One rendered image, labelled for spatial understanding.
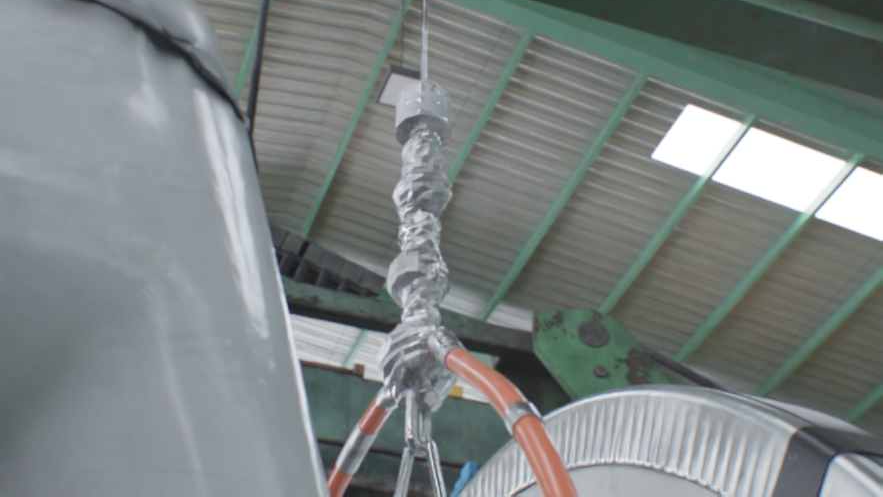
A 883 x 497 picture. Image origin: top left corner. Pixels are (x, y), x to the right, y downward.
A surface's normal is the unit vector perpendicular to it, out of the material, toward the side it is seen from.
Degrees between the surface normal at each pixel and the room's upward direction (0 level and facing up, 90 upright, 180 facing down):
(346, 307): 90
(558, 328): 90
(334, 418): 90
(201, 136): 85
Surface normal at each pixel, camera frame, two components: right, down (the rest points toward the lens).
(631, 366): 0.17, -0.63
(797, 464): -0.93, -0.26
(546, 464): -0.39, -0.86
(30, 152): 0.77, -0.46
